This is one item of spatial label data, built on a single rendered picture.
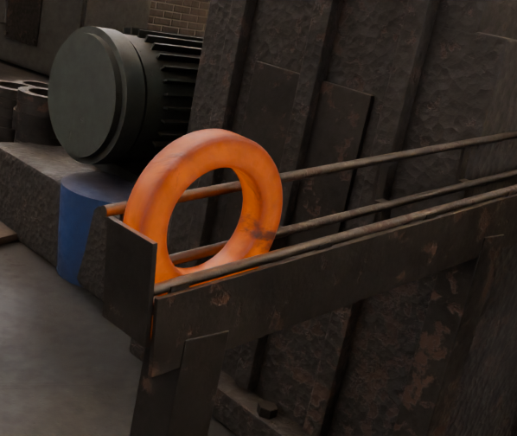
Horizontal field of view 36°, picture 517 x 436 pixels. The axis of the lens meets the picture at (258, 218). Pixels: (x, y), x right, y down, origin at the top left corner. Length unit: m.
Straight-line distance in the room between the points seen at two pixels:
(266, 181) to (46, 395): 0.99
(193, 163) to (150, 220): 0.07
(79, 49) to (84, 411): 1.04
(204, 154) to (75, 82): 1.54
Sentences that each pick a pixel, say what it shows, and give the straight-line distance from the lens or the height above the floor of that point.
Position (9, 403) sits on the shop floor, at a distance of 1.67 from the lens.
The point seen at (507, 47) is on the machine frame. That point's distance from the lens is 1.30.
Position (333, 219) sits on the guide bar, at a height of 0.61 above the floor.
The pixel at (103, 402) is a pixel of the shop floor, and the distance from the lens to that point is 1.70.
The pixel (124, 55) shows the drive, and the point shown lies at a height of 0.63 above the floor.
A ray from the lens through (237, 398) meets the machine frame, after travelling 1.66.
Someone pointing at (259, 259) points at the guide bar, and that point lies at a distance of 0.82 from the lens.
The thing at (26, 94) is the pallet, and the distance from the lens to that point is 2.64.
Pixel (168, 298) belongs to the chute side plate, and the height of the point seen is 0.58.
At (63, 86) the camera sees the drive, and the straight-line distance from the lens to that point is 2.33.
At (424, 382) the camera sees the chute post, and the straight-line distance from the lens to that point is 1.28.
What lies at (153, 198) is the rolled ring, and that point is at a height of 0.67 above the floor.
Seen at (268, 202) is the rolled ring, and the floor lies 0.66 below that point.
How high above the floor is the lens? 0.87
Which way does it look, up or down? 16 degrees down
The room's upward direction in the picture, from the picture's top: 12 degrees clockwise
